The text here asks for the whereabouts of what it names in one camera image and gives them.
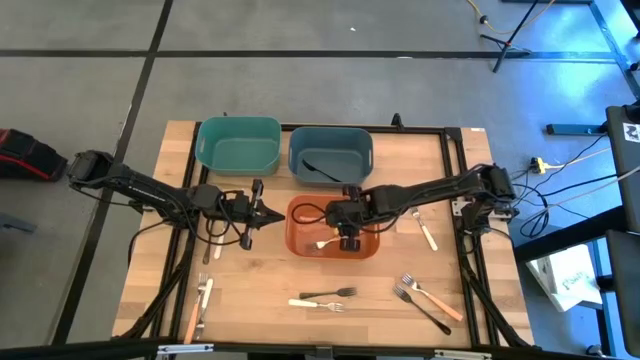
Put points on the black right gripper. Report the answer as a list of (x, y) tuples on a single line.
[(345, 212)]

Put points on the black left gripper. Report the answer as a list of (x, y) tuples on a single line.
[(240, 207)]

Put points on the black fork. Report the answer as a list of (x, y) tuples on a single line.
[(325, 294), (320, 172), (206, 255), (425, 314)]

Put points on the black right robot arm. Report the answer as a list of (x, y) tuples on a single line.
[(430, 190)]

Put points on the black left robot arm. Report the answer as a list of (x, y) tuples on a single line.
[(145, 190)]

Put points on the orange plastic bin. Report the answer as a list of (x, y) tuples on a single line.
[(300, 240)]

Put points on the blue plastic bin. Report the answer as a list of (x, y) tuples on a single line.
[(345, 150)]

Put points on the teal plastic bin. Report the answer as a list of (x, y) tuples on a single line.
[(240, 150)]

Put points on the small black clamp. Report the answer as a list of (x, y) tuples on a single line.
[(397, 121)]

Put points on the black desk beam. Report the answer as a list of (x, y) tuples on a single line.
[(560, 237)]

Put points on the black tripod stand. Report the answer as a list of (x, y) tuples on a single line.
[(505, 47)]

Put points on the white cardboard box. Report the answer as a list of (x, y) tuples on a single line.
[(565, 280)]

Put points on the blue metal stand base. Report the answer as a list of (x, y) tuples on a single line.
[(575, 129)]

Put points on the black and red bag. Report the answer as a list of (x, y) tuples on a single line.
[(25, 155)]

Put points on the grey floor object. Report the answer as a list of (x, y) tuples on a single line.
[(15, 223)]

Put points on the black desk with white sticker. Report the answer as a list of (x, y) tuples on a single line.
[(625, 175)]

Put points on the plain black desk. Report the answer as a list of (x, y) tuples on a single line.
[(627, 300)]

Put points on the dark metal stand leg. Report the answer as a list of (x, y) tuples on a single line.
[(612, 40)]

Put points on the black aluminium table frame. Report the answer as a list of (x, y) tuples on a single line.
[(191, 155)]

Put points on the small grey camera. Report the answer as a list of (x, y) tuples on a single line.
[(324, 353)]

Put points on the silver metal bracket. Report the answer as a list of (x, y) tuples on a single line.
[(185, 349), (465, 355)]

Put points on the black horizontal rail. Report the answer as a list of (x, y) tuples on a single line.
[(75, 350)]

